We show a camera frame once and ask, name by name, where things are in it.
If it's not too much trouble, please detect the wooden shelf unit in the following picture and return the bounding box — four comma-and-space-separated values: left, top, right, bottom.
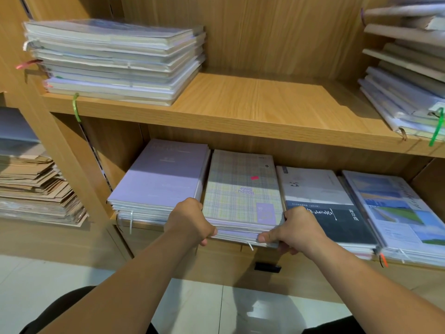
0, 0, 445, 303

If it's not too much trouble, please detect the small black shelf clip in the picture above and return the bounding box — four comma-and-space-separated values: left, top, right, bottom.
254, 261, 282, 273

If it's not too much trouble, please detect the person's left hand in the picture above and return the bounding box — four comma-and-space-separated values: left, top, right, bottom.
163, 198, 218, 246

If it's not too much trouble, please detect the stack of large blue notebooks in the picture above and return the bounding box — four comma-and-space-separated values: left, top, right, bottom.
17, 19, 207, 106

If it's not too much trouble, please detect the green field picture notebook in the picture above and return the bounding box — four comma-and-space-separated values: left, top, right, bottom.
341, 170, 445, 267

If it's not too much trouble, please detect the person's black clothing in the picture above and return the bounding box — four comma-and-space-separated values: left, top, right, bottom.
19, 285, 366, 334

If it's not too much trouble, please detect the large plain lilac notebook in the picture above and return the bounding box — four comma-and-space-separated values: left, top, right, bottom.
108, 139, 211, 228

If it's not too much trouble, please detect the dark blue script notebook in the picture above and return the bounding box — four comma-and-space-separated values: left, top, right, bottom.
276, 165, 380, 260

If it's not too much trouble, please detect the pile of small notebooks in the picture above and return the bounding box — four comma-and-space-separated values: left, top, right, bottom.
358, 0, 445, 143

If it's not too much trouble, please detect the person's left forearm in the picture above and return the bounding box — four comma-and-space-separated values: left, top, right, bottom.
38, 231, 207, 334

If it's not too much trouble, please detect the person's right forearm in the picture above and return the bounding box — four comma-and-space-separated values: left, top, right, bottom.
306, 236, 445, 334

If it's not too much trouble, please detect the stack of flat wrapped packets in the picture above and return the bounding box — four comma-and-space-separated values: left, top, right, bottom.
0, 108, 89, 227

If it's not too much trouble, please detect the person's right hand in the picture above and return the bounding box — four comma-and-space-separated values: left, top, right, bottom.
257, 205, 336, 257

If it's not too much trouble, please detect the pastel grid pattern notebook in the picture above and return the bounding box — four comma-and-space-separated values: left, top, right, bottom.
202, 149, 285, 249

